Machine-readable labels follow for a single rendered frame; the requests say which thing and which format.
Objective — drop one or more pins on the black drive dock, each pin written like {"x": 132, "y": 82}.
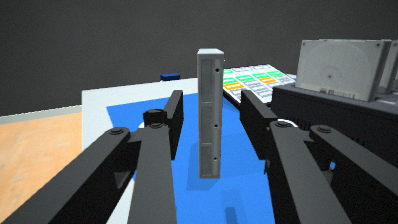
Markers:
{"x": 374, "y": 125}

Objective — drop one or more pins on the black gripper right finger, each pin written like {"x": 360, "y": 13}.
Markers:
{"x": 364, "y": 184}

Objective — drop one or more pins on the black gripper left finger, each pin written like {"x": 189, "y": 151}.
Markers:
{"x": 86, "y": 191}

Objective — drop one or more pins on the blue mat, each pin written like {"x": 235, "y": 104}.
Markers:
{"x": 240, "y": 196}

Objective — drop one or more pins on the black-framed status screen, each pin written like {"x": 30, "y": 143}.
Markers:
{"x": 260, "y": 79}

